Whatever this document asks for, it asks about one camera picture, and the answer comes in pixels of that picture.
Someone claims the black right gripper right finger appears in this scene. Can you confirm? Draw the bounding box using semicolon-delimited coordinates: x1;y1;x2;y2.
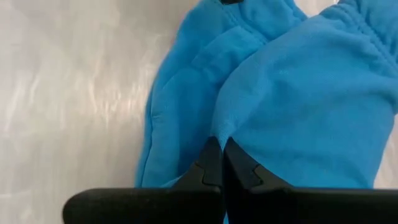
223;136;398;224

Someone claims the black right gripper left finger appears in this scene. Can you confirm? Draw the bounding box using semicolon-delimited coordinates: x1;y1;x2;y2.
62;136;223;224

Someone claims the blue garment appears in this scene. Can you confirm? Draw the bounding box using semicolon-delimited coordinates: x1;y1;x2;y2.
134;0;398;224

